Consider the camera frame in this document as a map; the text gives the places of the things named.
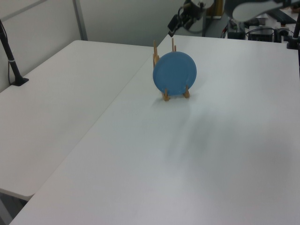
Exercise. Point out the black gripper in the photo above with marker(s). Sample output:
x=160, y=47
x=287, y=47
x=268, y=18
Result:
x=188, y=15

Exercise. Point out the blue round plate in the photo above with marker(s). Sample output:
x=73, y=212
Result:
x=174, y=72

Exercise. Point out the wooden plate rack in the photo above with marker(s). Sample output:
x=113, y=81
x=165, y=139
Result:
x=166, y=96

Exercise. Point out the small black electronics box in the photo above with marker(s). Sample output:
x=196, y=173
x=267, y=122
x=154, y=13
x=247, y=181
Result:
x=235, y=34

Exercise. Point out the large black electronics box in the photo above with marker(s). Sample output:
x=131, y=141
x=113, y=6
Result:
x=261, y=35

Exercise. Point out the black camera pole with tie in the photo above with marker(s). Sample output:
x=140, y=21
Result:
x=10, y=56

